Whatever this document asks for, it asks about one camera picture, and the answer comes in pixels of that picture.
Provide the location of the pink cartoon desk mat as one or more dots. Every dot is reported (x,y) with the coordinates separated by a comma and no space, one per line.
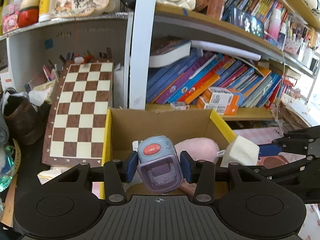
(260,136)

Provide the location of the small white card box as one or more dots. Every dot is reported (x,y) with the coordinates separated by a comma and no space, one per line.
(179,106)

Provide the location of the pink plush pig toy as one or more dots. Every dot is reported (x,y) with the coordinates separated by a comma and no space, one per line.
(200,149)

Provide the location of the pile of papers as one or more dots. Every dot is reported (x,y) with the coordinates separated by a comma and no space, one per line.
(296,113)

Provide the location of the pink correction tape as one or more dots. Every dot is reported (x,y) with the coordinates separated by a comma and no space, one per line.
(188,188)

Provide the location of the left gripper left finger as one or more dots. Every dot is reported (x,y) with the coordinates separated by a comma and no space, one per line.
(117,172)

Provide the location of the white sponge block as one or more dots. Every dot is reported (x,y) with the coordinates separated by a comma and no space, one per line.
(242,151)

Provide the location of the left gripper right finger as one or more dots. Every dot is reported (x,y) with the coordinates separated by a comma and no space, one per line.
(201,173)

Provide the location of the yellow cardboard box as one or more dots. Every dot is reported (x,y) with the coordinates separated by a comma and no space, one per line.
(123,126)

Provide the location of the brown leather bag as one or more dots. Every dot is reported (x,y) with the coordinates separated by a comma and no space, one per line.
(26,122)

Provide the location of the white curved lamp bar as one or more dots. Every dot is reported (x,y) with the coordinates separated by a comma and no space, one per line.
(232,51)

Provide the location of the row of colourful books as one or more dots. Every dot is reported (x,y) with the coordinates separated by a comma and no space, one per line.
(186,79)

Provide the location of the white shelf post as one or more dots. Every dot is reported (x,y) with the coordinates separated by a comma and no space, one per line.
(140,52)

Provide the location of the wooden chessboard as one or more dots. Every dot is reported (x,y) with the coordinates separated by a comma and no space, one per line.
(75,129)

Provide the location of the purple toy car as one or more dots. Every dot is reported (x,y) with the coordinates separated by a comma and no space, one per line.
(159,166)

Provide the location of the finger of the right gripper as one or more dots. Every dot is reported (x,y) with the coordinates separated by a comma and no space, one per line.
(268,150)

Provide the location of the red round toy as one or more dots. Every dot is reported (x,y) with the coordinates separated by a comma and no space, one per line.
(29,13)

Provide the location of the orange white Usmile box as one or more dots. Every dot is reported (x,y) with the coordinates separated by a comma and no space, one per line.
(222,96)

